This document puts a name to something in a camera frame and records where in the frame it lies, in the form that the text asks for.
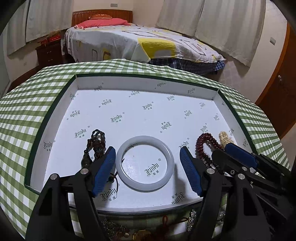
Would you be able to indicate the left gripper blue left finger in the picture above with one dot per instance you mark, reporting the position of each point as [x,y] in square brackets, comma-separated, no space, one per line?
[101,170]

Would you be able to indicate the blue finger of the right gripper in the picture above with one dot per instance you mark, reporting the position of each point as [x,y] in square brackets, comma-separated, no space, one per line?
[225,162]
[241,155]

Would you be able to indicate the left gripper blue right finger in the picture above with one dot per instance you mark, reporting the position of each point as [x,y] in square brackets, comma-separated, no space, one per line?
[191,172]

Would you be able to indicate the white jade bangle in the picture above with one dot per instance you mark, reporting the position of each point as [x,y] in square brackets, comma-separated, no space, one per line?
[144,163]

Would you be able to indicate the green white jewelry tray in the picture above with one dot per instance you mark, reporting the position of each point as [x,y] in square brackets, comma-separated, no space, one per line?
[123,107]

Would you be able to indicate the red ribbon gold ornament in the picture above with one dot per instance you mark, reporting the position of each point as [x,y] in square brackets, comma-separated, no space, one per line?
[160,232]

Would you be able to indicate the brown wooden door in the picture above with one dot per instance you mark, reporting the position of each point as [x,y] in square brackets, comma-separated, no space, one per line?
[278,97]

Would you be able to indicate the green checkered tablecloth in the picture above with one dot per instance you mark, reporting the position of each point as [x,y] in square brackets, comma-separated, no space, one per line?
[24,108]

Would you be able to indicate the bed with patterned sheet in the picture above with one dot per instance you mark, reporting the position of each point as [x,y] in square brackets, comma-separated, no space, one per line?
[142,44]

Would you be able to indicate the white curtain right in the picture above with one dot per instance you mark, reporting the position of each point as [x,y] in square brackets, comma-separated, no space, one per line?
[231,26]

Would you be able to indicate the white curtain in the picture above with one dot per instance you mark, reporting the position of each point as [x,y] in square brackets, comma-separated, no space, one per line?
[36,19]
[231,26]

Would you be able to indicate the dark wooden nightstand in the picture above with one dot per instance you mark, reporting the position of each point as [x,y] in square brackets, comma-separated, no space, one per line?
[50,54]

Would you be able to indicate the red box on nightstand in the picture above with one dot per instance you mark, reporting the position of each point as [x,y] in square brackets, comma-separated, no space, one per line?
[53,36]

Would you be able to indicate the red pillow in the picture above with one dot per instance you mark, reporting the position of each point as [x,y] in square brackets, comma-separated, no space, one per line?
[102,23]

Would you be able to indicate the wooden headboard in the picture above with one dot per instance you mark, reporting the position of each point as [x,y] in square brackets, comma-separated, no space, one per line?
[81,16]

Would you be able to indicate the white curtain left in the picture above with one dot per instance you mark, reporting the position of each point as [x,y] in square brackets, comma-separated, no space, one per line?
[36,19]

